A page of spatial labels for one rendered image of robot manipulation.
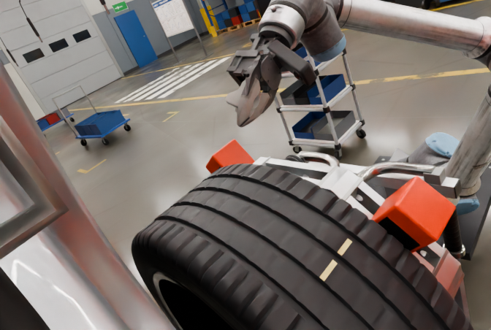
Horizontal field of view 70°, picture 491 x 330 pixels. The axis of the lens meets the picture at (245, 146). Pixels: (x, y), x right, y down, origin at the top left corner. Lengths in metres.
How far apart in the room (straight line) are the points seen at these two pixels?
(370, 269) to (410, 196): 0.12
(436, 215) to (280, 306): 0.25
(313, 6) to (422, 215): 0.47
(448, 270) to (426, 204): 0.14
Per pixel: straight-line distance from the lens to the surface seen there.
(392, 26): 1.05
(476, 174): 1.46
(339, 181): 0.62
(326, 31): 0.84
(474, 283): 1.91
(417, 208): 0.55
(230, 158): 0.79
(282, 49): 0.70
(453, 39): 1.15
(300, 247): 0.49
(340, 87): 2.85
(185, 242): 0.53
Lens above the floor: 1.46
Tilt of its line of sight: 23 degrees down
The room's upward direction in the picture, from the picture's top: 23 degrees counter-clockwise
